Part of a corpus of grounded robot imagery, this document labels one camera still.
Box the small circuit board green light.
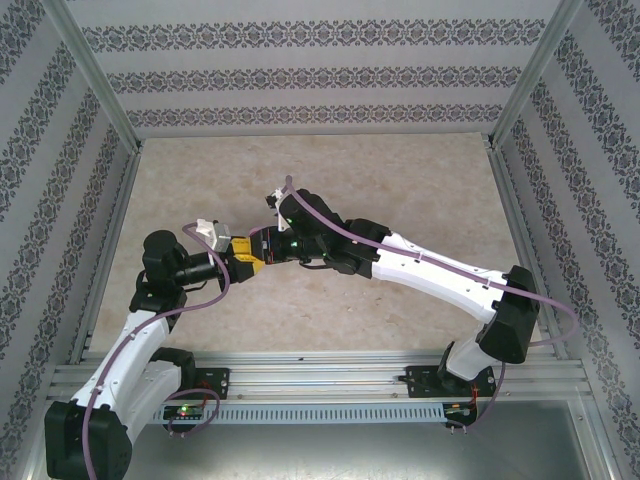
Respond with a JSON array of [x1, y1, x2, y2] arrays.
[[163, 404, 205, 421]]

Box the grey metal shelf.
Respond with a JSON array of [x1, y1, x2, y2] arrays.
[[22, 422, 621, 480]]

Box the aluminium side rail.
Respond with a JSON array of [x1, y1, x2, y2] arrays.
[[488, 144, 571, 361], [67, 149, 144, 366]]

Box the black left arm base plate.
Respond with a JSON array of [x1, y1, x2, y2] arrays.
[[192, 367, 232, 401]]

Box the aluminium mounting rail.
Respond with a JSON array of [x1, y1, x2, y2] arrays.
[[52, 349, 591, 401]]

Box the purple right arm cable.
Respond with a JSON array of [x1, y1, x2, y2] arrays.
[[282, 173, 581, 435]]

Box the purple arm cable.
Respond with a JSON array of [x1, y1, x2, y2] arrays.
[[282, 173, 581, 435], [83, 222, 232, 480]]

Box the white slotted cable duct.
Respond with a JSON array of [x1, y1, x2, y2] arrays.
[[149, 402, 451, 426]]

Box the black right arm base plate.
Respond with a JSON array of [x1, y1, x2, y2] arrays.
[[405, 364, 499, 400]]

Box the aluminium frame post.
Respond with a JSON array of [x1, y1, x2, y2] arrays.
[[488, 0, 586, 149], [40, 0, 145, 154]]

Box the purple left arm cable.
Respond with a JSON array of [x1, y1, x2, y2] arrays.
[[83, 222, 232, 480]]

